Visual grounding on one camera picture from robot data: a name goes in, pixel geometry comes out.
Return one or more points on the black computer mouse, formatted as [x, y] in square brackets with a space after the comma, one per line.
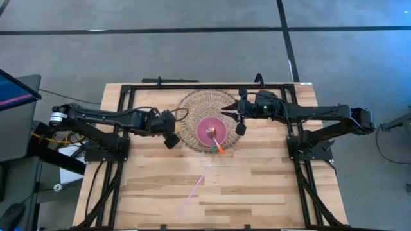
[11, 216]

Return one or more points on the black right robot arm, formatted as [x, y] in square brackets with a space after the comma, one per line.
[321, 112]

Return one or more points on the black table frame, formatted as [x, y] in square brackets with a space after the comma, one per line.
[205, 86]

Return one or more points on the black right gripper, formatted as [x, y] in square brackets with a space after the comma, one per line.
[248, 107]

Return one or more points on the yellow cup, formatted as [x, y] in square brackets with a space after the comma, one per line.
[177, 128]

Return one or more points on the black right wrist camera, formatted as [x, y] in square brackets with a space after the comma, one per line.
[241, 129]

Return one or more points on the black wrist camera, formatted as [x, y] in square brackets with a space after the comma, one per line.
[171, 141]
[241, 129]

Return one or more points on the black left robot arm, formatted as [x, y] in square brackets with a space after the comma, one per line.
[106, 118]

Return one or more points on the pink translucent straw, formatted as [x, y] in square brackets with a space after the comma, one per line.
[194, 191]

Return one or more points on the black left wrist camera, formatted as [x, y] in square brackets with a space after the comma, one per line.
[171, 141]

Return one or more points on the round woven placemat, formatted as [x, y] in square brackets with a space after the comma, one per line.
[199, 106]

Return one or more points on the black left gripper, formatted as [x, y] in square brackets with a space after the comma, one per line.
[167, 123]

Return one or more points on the pink round plate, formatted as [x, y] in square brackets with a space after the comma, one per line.
[204, 136]

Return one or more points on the monitor with blue screen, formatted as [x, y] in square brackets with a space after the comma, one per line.
[13, 93]

